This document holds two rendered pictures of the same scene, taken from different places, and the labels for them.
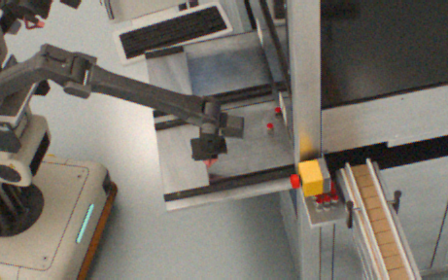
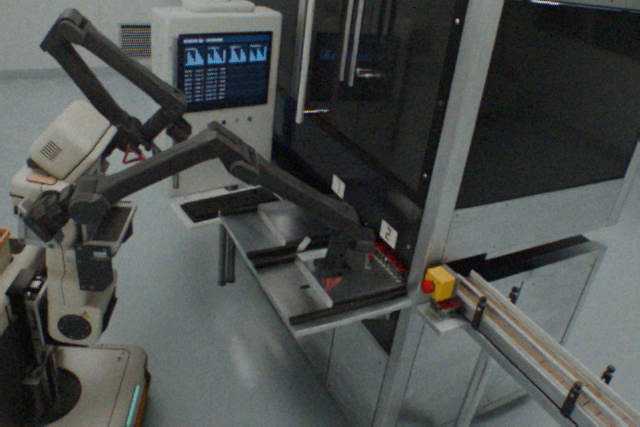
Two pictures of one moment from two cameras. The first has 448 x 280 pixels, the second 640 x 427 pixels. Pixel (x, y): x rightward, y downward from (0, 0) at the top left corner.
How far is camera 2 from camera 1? 0.97 m
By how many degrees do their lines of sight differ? 33
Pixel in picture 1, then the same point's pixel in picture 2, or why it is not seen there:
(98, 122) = (114, 322)
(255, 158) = (363, 285)
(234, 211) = (273, 391)
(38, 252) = not seen: outside the picture
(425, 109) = (517, 219)
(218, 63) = (293, 219)
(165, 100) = (319, 198)
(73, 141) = not seen: hidden behind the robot
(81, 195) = (125, 376)
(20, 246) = not seen: outside the picture
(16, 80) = (173, 160)
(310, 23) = (472, 109)
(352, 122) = (470, 226)
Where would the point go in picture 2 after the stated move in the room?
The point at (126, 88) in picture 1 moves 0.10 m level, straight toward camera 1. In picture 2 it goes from (287, 179) to (310, 197)
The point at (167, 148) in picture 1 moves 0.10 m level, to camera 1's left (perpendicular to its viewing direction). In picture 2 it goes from (273, 282) to (242, 287)
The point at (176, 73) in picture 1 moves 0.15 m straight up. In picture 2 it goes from (256, 226) to (258, 189)
